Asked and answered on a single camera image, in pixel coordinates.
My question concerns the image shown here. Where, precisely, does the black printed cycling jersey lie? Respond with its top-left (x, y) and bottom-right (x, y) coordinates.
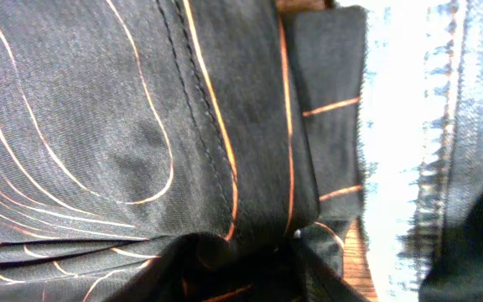
top-left (0, 1), bottom-right (366, 301)

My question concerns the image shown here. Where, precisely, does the black and white shirt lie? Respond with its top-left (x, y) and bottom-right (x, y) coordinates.
top-left (357, 0), bottom-right (483, 301)

